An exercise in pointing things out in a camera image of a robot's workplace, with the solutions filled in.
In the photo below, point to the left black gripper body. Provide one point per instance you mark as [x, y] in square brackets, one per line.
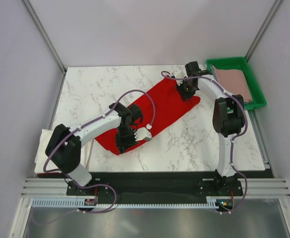
[124, 133]

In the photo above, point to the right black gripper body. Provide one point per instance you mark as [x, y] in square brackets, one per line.
[184, 88]

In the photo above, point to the red t shirt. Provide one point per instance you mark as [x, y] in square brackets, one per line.
[169, 108]

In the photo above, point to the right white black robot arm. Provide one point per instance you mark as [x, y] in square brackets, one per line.
[229, 122]

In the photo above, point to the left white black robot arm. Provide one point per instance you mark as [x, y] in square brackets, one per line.
[65, 144]

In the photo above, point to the folded white t shirt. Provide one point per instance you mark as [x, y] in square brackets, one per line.
[41, 157]

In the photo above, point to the pink t shirt in bin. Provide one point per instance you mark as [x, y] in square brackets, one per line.
[234, 81]

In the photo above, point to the green plastic bin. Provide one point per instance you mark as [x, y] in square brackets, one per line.
[240, 63]

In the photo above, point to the folded dark red shirt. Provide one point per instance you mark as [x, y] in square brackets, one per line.
[50, 175]

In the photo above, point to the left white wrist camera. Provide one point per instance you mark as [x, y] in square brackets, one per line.
[143, 133]

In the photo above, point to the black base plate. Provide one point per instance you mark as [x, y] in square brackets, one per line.
[163, 187]

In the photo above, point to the white slotted cable duct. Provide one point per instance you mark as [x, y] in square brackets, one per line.
[88, 203]

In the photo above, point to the right aluminium corner post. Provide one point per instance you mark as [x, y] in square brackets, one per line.
[263, 28]

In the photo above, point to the aluminium corner post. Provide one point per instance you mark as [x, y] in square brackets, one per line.
[263, 28]
[43, 33]

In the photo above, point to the aluminium front frame rail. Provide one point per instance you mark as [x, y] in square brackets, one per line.
[256, 187]

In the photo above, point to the left aluminium corner post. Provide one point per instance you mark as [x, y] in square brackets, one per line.
[43, 33]

